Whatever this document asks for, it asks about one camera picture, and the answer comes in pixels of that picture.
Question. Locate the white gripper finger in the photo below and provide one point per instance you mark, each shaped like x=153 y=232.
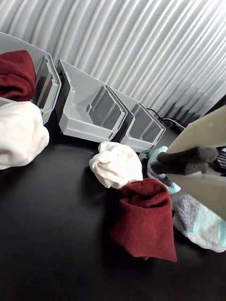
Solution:
x=207 y=192
x=204 y=134

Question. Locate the dark red sock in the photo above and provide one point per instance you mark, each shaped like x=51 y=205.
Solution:
x=16 y=75
x=146 y=223

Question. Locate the speckled grey and teal sock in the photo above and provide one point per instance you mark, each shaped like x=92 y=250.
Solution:
x=200 y=225

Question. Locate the teal sock with grey toe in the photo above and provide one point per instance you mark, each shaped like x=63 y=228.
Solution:
x=154 y=175

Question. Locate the white rolled sock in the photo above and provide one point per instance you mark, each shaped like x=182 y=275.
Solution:
x=21 y=134
x=115 y=164

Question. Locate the grey bin holding red sock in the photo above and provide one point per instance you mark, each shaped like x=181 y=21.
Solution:
x=48 y=68

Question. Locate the dark red sock in bin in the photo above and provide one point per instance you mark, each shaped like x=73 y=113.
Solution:
x=16 y=75

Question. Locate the black vented object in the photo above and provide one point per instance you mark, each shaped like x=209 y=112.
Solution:
x=221 y=161

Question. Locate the empty grey plastic bin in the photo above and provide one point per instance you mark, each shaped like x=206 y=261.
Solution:
x=139 y=144
x=77 y=127

